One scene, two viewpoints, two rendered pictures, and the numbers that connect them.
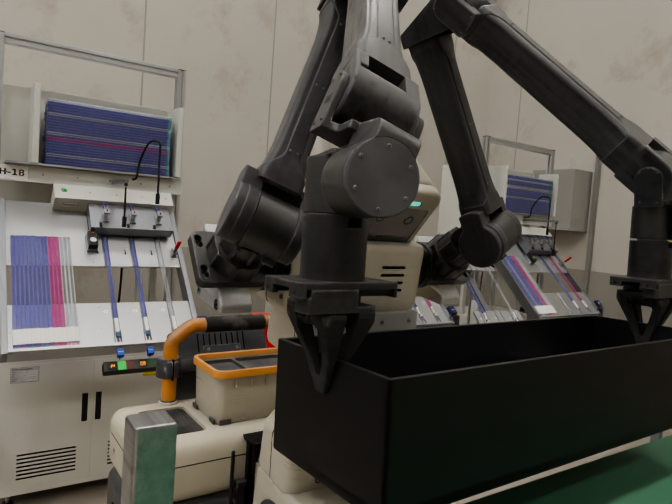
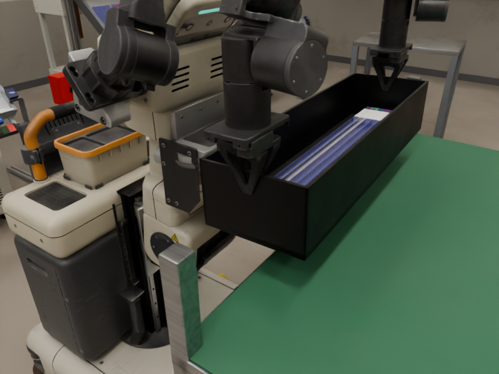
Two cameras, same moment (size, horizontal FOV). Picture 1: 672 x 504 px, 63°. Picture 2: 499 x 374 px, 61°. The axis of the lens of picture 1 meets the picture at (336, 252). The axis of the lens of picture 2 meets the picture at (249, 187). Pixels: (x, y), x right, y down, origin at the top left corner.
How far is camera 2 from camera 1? 0.23 m
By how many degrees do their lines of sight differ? 33
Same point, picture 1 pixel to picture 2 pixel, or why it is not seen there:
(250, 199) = (131, 42)
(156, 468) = (189, 278)
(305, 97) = not seen: outside the picture
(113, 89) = not seen: outside the picture
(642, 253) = (390, 31)
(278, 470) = (163, 214)
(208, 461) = (98, 216)
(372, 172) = (303, 67)
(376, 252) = (206, 49)
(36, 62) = not seen: outside the picture
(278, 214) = (154, 50)
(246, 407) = (111, 171)
